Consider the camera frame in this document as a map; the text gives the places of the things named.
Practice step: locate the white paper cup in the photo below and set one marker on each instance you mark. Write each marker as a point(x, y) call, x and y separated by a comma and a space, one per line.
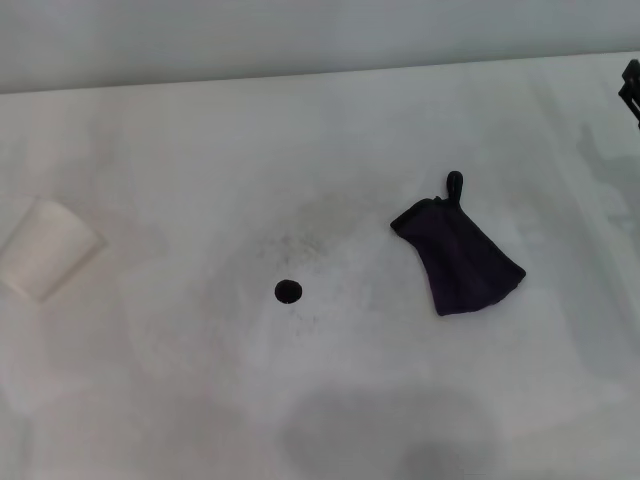
point(47, 247)

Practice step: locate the dark purple rag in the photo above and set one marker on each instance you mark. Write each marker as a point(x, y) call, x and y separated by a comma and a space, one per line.
point(462, 260)

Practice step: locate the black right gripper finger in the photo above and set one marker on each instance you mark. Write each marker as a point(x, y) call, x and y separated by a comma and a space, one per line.
point(632, 92)

